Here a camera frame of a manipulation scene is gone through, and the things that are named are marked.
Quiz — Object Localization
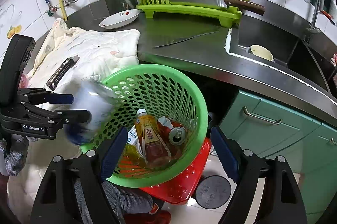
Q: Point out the blue white drink can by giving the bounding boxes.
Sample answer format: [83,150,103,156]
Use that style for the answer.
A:
[65,79,118,146]

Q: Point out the white milk carton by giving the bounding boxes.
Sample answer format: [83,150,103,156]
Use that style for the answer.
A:
[127,126,139,146]

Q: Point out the orange wafer snack wrapper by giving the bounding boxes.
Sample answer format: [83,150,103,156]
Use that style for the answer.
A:
[115,154,149,177]

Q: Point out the clear tea bottle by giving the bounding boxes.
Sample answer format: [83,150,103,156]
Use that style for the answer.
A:
[135,109,171,169]

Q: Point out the red cola can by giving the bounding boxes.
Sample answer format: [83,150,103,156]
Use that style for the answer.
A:
[157,116,187,146]

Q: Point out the red printed paper cup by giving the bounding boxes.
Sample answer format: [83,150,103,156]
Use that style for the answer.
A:
[18,74,29,89]

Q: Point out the grey gloved hand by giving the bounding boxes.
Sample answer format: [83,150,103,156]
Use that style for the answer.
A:
[1,135,38,176]

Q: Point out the black flat snack wrapper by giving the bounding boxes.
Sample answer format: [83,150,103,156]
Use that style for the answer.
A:
[46,55,79,91]

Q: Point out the cream quilted cloth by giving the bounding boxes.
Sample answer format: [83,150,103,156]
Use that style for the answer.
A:
[7,18,140,223]

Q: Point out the green cabinet door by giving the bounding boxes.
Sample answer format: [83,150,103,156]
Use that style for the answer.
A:
[219,90,336,223]

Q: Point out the black round disc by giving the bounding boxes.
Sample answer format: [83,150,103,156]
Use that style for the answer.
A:
[192,175,231,209]

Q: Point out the green plastic mesh basket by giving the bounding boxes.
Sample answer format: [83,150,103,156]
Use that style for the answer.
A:
[80,64,208,188]

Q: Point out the red plastic stool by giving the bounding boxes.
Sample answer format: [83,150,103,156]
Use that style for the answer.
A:
[141,138,211,205]

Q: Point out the white ceramic plate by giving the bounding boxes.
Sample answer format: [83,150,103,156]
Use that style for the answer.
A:
[99,9,141,29]

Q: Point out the cream bowl in sink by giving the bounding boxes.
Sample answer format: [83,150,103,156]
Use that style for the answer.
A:
[249,45,274,62]

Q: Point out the chrome sink faucet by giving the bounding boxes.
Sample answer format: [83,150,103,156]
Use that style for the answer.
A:
[306,0,321,38]

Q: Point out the white soap pump bottle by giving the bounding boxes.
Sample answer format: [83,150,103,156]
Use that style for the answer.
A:
[328,0,337,24]

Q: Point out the cleaver with wooden handle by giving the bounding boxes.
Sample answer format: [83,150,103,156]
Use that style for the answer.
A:
[169,0,265,15]

